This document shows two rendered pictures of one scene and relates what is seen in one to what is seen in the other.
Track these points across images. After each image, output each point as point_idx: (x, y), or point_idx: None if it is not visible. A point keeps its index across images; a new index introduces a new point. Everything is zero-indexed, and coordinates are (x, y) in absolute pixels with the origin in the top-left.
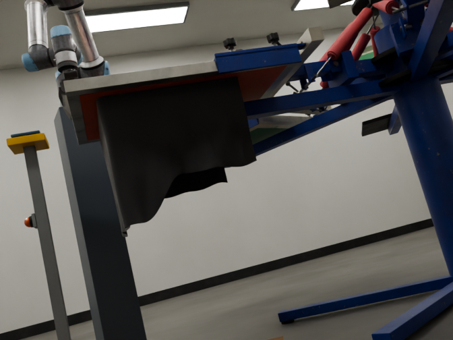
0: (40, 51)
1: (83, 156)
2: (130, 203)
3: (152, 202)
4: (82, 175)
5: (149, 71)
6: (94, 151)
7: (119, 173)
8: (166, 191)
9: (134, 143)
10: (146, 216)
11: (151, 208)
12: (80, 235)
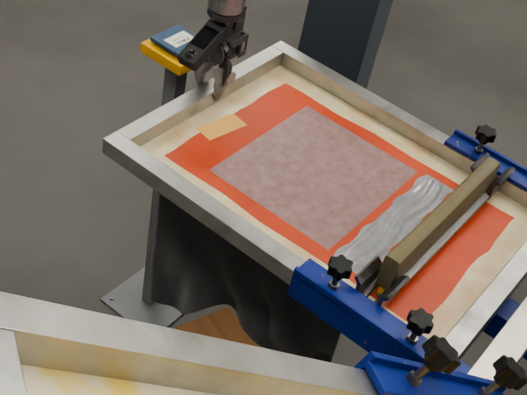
0: None
1: (328, 27)
2: (160, 284)
3: (183, 301)
4: (313, 54)
5: (201, 211)
6: (347, 29)
7: (157, 253)
8: (198, 310)
9: (181, 242)
10: (176, 304)
11: (181, 304)
12: None
